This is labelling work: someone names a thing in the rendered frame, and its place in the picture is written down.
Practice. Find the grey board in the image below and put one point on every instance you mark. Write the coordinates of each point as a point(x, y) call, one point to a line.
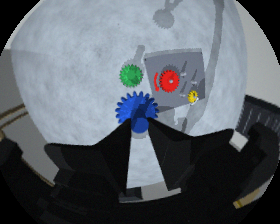
point(190, 69)

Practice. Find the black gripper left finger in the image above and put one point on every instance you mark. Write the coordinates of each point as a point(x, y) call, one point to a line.
point(109, 157)

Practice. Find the yellow gear with black stripe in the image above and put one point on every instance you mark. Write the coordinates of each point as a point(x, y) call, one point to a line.
point(190, 97)

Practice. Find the red gear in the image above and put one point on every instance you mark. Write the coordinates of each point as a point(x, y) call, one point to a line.
point(164, 81)

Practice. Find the green gear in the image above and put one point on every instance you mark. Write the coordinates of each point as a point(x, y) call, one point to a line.
point(131, 75)

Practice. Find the blue gear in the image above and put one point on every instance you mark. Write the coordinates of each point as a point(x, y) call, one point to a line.
point(138, 109)

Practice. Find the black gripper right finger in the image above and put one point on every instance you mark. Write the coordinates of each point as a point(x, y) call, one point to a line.
point(177, 152)

